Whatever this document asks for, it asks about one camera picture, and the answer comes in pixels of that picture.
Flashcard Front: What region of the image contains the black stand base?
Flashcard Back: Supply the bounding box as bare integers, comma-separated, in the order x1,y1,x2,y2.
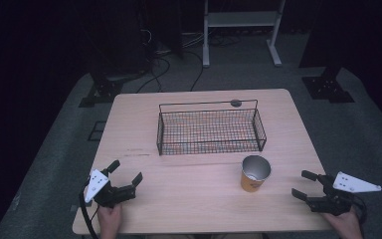
300,67,356,105
78,78,124,109

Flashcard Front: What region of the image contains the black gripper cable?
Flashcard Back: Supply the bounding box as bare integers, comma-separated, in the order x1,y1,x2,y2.
79,177,99,239

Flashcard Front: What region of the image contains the black floor cable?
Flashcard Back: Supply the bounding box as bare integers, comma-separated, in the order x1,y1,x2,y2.
135,55,172,95
183,49,205,93

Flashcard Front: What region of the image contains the black square floor frame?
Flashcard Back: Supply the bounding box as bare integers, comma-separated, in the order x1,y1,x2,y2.
87,120,107,142

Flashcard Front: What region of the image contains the orange metal cup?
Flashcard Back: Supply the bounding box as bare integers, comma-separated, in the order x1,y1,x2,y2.
240,154,273,193

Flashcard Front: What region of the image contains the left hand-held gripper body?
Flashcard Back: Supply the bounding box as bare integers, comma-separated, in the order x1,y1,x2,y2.
84,168,137,209

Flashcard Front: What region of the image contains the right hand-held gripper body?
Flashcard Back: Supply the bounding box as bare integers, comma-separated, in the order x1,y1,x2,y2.
306,171,382,217

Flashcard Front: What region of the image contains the black wire basket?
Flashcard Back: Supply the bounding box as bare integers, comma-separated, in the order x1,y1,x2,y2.
156,99,269,156

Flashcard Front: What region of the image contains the person's right hand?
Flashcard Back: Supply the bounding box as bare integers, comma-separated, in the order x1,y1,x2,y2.
322,206,363,239

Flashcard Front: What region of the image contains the white metal stand frame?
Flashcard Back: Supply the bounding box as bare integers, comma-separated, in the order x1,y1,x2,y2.
202,0,287,69

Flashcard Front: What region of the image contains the person's left hand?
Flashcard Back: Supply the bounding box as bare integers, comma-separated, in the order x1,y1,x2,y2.
96,203,124,239

